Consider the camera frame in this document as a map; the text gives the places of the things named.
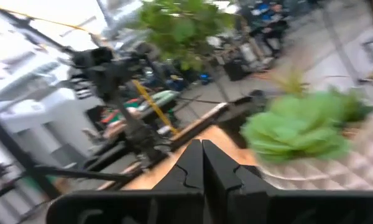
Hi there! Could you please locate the mint green desk item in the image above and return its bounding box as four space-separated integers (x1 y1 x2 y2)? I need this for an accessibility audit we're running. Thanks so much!
150 89 182 108

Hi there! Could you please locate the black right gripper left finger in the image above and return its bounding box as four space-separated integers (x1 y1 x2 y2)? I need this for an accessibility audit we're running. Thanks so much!
152 139 205 192

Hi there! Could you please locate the yellow strap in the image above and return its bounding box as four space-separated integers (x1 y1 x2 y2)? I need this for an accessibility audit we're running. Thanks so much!
131 79 180 135

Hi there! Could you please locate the succulent in white patterned pot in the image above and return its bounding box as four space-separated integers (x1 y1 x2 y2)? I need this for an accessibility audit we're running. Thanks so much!
241 67 373 190

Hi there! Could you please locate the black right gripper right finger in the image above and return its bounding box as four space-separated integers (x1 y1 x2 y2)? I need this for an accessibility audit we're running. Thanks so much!
202 139 277 192

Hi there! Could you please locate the person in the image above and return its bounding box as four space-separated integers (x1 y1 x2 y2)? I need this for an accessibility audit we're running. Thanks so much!
251 1 292 58

